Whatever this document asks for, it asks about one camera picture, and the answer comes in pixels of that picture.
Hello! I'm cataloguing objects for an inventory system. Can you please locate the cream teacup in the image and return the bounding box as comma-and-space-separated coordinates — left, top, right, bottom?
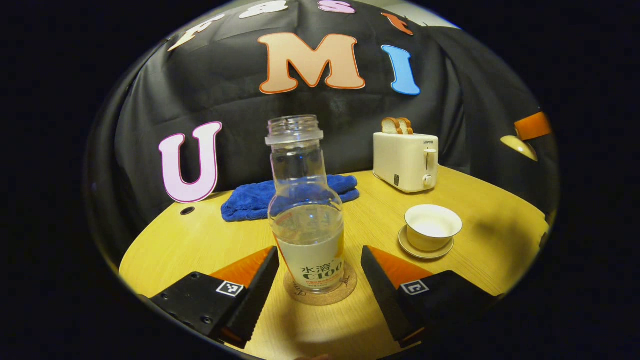
404, 204, 463, 252

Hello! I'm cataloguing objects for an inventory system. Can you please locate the blue folded towel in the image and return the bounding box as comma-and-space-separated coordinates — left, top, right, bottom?
221, 174, 360, 223

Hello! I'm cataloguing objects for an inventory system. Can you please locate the clear plastic water bottle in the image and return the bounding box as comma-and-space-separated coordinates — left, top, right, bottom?
265, 115, 346, 294

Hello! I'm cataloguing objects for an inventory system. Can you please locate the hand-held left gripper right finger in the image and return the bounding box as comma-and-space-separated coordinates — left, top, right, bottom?
360, 245, 503, 349

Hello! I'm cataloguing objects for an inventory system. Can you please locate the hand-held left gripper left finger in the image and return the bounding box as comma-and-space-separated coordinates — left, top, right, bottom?
149, 246, 281, 350

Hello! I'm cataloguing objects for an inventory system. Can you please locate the black backdrop cloth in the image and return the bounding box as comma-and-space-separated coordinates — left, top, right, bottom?
85, 0, 558, 251

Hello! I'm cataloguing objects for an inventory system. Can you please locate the white toaster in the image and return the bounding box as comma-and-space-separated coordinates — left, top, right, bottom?
373, 131, 440, 194

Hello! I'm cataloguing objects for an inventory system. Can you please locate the cream saucer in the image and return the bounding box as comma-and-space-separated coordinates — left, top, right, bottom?
398, 225, 455, 260

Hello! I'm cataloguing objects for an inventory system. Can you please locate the cork coaster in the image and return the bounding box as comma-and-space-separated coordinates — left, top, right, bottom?
283, 262, 358, 306

